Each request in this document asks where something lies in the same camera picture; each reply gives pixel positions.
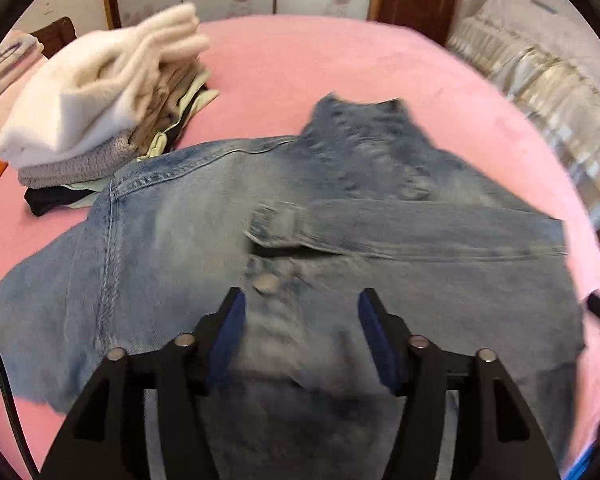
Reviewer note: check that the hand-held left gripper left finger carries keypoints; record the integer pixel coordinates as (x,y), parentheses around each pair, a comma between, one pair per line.
(230,330)

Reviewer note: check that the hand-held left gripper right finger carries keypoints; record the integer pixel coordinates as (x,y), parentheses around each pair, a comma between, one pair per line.
(377,335)

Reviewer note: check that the blue denim jacket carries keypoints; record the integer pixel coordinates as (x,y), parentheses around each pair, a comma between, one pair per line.
(180,240)

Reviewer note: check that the pile of folded clothes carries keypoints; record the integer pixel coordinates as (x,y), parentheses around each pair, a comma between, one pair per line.
(80,90)

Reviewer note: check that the black folded garment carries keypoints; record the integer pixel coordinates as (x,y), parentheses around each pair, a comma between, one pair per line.
(45,201)

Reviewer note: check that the grey knit garment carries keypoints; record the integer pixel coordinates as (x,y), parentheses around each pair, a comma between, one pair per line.
(70,167)

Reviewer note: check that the light green garment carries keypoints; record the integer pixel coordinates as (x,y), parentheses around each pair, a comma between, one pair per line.
(192,105)

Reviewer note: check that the brown folded garment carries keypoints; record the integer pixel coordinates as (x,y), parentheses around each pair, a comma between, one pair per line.
(172,95)

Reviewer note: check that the beige patterned curtain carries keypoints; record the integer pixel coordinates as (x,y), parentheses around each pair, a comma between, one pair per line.
(539,75)

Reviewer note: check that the pink fleece blanket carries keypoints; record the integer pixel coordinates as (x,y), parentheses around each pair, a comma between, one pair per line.
(330,60)

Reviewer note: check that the brown wooden door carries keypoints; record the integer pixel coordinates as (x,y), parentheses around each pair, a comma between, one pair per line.
(419,0)

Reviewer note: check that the dark wooden headboard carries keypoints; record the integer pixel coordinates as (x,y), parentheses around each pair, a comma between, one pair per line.
(55,35)

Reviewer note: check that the folded pastel quilt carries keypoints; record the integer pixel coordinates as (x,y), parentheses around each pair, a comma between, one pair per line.
(5,60)

